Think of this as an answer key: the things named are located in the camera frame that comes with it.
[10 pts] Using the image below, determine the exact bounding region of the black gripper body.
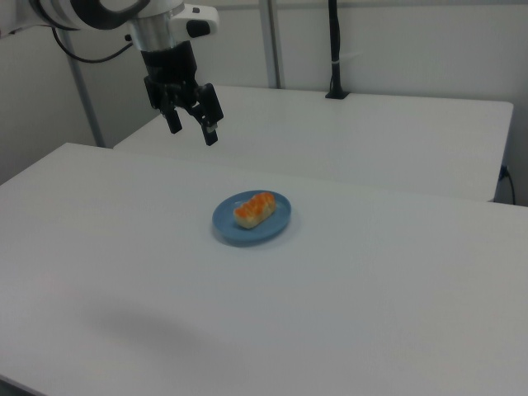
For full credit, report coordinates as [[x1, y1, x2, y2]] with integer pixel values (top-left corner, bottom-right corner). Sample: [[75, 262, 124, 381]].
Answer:
[[139, 40, 200, 91]]

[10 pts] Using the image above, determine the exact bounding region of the slim grey partition post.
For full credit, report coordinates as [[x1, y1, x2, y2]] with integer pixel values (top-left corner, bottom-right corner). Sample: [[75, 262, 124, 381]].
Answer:
[[64, 35, 106, 149]]

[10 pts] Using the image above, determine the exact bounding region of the glazed bread roll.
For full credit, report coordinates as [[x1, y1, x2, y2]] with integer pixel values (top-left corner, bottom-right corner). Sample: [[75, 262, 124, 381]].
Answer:
[[233, 191, 277, 229]]

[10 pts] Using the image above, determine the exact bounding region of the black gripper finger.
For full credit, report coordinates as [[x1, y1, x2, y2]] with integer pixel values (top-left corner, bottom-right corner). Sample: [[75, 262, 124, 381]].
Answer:
[[144, 76, 183, 134], [181, 82, 225, 147]]

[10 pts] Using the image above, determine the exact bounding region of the black wall power cable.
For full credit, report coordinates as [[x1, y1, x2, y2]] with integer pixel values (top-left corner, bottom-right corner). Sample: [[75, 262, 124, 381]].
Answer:
[[498, 164, 517, 204]]

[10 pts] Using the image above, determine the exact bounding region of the wide grey partition post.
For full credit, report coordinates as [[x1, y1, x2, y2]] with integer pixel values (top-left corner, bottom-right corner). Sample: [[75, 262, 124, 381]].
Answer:
[[259, 0, 286, 89]]

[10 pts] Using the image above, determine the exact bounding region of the blue oval plate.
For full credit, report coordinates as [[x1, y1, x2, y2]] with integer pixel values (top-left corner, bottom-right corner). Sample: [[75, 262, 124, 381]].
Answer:
[[211, 189, 295, 249]]

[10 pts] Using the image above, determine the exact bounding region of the black vertical pole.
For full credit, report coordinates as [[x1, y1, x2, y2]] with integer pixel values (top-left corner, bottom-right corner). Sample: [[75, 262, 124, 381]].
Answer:
[[327, 0, 344, 94]]

